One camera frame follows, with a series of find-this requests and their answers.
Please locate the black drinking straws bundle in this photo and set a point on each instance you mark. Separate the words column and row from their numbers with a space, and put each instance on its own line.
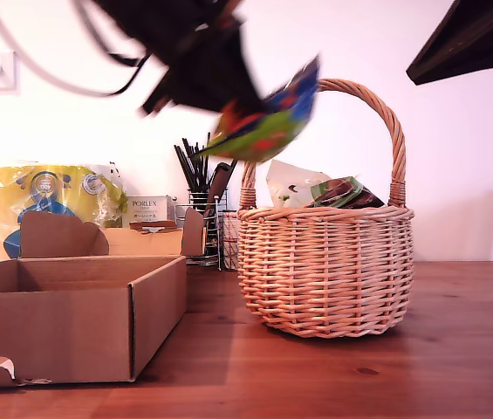
column 193, row 168

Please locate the brown cardboard box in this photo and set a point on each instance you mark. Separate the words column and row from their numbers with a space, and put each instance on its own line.
column 54, row 323

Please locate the white Porlex box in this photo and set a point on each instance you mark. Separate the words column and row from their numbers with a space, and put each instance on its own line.
column 145, row 208

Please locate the white Galaxy truffle eggs bag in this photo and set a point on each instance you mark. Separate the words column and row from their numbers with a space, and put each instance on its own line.
column 292, row 183

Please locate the blue Terry's mini eggs bag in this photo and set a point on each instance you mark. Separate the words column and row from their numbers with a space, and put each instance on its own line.
column 272, row 126

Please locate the yellow paper towel pack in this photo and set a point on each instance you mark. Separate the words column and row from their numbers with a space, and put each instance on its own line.
column 54, row 187

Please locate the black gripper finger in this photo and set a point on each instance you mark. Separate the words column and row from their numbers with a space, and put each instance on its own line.
column 473, row 39
column 211, row 78

